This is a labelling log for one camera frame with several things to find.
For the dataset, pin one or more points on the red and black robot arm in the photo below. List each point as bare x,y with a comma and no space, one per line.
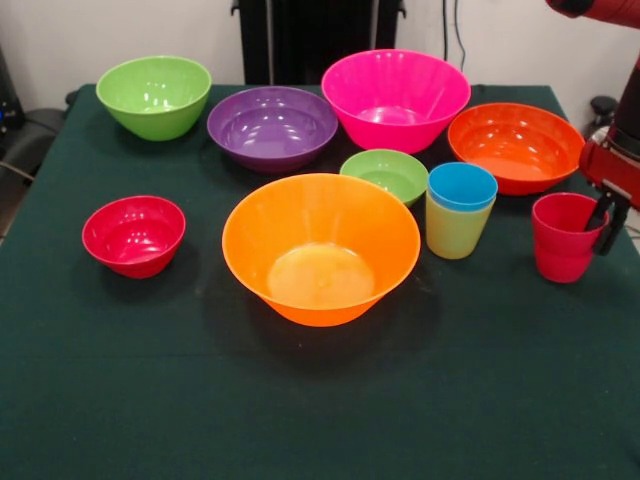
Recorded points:
627,100

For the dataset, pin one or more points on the large green bowl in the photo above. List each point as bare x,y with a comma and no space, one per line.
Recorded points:
150,85

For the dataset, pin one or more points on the small green bowl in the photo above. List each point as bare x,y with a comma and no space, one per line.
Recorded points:
385,172

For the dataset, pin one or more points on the black table clamp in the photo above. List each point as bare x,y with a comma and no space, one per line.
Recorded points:
72,97

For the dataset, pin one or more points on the small red bowl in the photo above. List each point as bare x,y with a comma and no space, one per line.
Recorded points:
132,240

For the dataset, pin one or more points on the pink bowl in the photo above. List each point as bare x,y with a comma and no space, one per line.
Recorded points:
395,95

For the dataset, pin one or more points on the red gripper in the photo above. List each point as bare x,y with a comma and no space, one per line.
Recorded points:
612,172

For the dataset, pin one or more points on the red-orange bowl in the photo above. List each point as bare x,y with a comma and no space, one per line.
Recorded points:
515,145

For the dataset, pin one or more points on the black electronics box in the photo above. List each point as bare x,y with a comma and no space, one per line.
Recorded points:
9,110

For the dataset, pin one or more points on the dark green tablecloth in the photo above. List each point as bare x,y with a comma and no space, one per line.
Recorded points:
150,390

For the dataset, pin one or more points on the black equipment with knob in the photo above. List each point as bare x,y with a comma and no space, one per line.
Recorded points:
602,112

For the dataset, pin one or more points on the purple bowl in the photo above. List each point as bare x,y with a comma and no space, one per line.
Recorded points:
272,130

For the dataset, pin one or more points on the blue cup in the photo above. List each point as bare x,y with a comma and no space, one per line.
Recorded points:
462,187

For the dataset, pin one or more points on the red cup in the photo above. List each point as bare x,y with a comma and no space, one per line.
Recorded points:
560,255

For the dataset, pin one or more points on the yellow cup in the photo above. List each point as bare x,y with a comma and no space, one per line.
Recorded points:
455,235

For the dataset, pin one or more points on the large orange bowl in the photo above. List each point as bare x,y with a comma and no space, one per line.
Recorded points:
320,235

